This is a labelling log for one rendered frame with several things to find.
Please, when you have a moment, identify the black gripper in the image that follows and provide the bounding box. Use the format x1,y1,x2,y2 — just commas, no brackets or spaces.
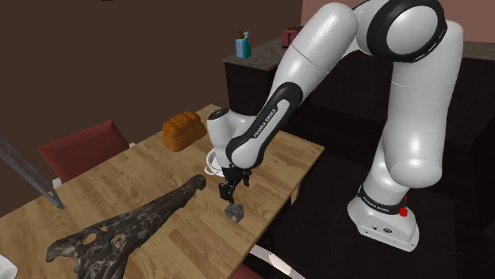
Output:
218,163,253,204

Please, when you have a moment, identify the small grey clip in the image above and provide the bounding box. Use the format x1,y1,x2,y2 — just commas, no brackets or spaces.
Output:
224,204,245,224

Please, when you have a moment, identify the white bowl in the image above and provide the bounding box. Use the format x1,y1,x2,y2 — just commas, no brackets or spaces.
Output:
203,147,226,178

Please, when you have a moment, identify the wooden table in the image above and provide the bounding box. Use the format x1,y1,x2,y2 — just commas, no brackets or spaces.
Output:
0,103,325,279

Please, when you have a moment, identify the brown bread loaf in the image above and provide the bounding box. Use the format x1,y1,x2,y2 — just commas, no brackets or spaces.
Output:
162,110,208,153

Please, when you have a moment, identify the dark kitchen counter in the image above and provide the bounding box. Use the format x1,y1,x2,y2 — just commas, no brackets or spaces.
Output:
223,36,495,163

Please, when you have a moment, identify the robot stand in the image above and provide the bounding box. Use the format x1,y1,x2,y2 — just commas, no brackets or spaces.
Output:
255,148,485,279

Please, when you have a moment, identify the dark animal skull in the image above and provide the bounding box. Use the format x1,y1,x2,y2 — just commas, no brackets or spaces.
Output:
45,174,208,279

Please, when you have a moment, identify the teal spray bottle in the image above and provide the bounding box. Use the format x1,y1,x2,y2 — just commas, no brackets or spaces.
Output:
242,31,253,59

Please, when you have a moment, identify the blue soap bottle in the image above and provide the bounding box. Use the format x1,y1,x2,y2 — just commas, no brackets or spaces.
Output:
236,31,247,59

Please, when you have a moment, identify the red chair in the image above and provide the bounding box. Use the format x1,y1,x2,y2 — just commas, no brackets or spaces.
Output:
37,119,131,184

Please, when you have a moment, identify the red toaster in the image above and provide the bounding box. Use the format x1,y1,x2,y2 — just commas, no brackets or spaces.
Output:
282,25,304,49

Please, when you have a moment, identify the white rounded object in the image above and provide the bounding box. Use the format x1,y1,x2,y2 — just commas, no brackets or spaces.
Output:
0,254,19,279

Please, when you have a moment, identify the grey metal frame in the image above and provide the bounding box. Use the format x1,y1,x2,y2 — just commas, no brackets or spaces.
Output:
0,136,66,211

